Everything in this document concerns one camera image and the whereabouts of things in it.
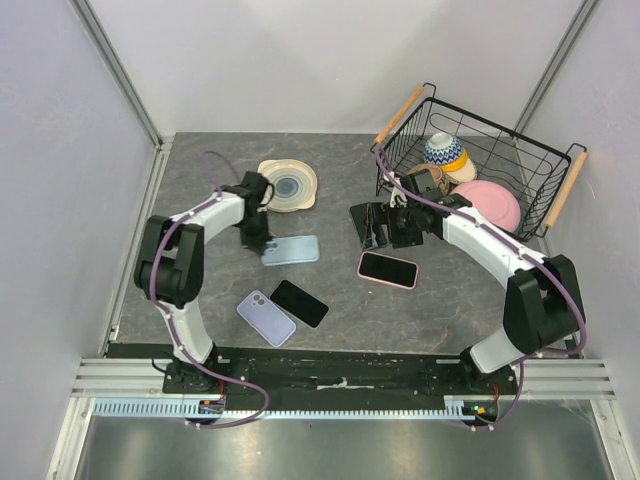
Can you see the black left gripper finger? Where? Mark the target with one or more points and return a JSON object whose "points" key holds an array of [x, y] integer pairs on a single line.
{"points": [[262, 243], [250, 241]]}

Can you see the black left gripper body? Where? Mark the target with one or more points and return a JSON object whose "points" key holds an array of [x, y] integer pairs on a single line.
{"points": [[256, 226]]}

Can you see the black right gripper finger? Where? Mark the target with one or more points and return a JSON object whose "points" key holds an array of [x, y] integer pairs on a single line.
{"points": [[380, 224], [370, 237]]}

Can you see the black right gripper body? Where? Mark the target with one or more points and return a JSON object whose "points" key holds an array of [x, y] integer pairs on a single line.
{"points": [[404, 226]]}

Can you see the light blue phone case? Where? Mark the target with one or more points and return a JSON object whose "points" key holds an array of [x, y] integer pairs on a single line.
{"points": [[291, 250]]}

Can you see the pink phone case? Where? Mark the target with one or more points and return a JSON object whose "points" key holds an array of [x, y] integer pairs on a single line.
{"points": [[387, 270]]}

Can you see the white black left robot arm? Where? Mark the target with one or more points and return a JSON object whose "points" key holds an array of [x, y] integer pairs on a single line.
{"points": [[170, 269]]}

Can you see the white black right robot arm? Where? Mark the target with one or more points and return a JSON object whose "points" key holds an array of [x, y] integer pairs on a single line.
{"points": [[543, 302]]}

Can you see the green-edged black phone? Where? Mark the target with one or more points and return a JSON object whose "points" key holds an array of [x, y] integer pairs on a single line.
{"points": [[357, 213]]}

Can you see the black phone near lilac case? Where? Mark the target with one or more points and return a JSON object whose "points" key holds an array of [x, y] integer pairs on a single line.
{"points": [[299, 303]]}

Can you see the lilac phone case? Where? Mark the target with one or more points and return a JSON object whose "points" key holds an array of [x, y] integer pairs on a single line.
{"points": [[271, 323]]}

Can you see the brown ceramic bowl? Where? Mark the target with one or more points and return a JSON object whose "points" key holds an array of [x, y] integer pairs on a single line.
{"points": [[438, 175]]}

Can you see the cream silicone lid plate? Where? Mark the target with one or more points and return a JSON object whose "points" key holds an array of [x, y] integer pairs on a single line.
{"points": [[294, 183]]}

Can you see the yellow cream bowl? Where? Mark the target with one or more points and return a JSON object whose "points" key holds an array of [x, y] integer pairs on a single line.
{"points": [[461, 170]]}

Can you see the blue patterned bowl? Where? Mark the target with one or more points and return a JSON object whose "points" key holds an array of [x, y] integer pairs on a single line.
{"points": [[442, 149]]}

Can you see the pink plate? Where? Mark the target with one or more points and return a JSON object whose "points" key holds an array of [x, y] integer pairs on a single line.
{"points": [[494, 202]]}

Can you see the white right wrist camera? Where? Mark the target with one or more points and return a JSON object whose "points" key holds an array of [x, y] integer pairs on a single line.
{"points": [[398, 199]]}

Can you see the black wire basket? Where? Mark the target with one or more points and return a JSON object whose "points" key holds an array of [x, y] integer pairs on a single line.
{"points": [[537, 174]]}

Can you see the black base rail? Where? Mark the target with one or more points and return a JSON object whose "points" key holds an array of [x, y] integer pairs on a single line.
{"points": [[324, 380]]}

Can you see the grey slotted cable duct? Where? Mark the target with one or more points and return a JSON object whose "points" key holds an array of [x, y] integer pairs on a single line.
{"points": [[200, 409]]}

